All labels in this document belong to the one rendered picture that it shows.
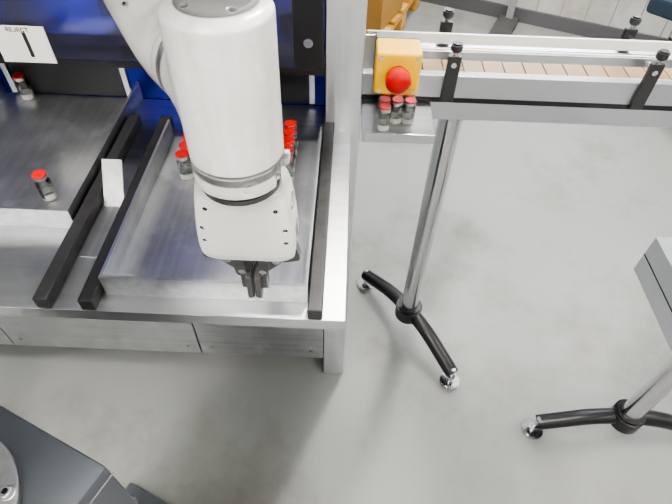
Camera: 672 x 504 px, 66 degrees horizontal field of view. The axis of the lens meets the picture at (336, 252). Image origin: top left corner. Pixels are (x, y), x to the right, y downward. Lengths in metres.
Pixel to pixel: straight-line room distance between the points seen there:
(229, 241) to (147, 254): 0.24
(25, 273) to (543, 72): 0.92
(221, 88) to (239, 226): 0.16
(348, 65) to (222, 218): 0.44
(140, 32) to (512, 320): 1.55
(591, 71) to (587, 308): 1.02
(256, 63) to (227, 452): 1.26
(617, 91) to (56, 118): 1.02
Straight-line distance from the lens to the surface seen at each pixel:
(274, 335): 1.45
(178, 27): 0.39
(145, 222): 0.80
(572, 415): 1.59
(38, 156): 0.99
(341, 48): 0.86
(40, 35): 0.98
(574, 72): 1.12
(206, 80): 0.40
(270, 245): 0.53
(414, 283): 1.48
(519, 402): 1.67
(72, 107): 1.09
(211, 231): 0.53
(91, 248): 0.79
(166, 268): 0.73
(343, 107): 0.91
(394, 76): 0.84
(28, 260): 0.82
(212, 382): 1.63
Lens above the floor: 1.42
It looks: 48 degrees down
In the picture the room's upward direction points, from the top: 2 degrees clockwise
